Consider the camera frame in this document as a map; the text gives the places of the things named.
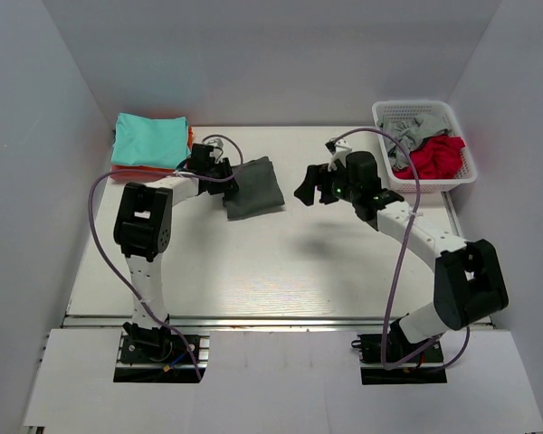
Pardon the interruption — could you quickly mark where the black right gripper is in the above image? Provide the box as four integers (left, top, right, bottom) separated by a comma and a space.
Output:
295, 159, 360, 206

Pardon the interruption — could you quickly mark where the dark grey t-shirt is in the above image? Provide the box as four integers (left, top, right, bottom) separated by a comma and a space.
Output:
223, 156, 285, 221

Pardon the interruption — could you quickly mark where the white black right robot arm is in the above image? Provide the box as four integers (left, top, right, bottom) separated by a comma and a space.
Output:
294, 151, 509, 361

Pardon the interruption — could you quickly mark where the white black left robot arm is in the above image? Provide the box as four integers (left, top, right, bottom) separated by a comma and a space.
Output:
113, 137, 239, 361

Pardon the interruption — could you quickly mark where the teal folded t-shirt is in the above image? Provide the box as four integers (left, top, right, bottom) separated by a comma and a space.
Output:
111, 113, 190, 169

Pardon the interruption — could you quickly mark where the orange folded t-shirt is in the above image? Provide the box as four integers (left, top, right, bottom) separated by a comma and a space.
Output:
110, 126, 195, 180

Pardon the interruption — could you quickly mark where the light grey t-shirt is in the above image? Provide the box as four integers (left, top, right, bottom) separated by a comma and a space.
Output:
377, 113, 452, 170

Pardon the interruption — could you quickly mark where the red t-shirt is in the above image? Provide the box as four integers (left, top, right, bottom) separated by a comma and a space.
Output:
410, 135, 465, 180

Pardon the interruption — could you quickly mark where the white plastic laundry basket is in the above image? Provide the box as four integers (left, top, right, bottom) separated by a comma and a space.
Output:
372, 99, 477, 193

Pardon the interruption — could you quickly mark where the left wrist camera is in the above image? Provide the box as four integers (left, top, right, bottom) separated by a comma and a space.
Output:
204, 137, 224, 160

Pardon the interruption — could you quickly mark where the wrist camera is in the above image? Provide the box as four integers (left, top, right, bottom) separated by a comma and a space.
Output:
204, 137, 224, 160
325, 139, 352, 172

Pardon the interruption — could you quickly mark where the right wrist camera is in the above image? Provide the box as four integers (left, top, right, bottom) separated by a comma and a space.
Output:
325, 139, 352, 172

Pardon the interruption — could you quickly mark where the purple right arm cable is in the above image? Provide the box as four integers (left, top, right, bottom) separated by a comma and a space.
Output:
325, 127, 472, 372

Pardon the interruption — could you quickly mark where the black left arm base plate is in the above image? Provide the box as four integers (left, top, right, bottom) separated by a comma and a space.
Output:
113, 332, 200, 384

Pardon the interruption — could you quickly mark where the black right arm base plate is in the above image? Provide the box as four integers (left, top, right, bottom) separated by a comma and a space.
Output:
350, 320, 447, 386

